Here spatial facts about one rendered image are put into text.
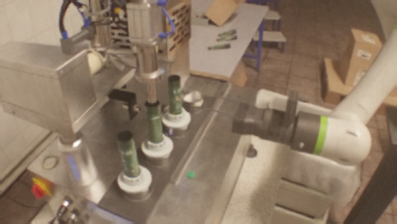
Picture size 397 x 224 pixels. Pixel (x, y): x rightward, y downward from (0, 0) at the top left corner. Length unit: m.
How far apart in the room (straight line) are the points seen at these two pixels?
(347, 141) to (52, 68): 0.59
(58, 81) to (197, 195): 0.37
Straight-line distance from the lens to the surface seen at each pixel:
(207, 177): 0.67
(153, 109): 0.59
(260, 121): 0.64
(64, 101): 0.52
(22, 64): 0.57
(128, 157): 0.55
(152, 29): 0.50
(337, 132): 0.65
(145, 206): 0.62
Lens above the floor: 1.53
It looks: 37 degrees down
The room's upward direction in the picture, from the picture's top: straight up
